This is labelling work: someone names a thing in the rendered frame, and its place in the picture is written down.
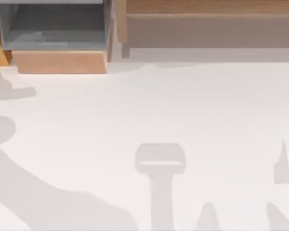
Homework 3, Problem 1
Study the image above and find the pale wooden drawer front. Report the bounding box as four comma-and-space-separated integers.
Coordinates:
11, 50, 109, 75

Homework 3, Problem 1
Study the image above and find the grey pulled-out drawer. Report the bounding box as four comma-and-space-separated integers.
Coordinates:
0, 0, 111, 51

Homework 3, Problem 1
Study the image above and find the wooden open shelf unit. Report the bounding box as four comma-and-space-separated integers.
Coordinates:
115, 0, 289, 60

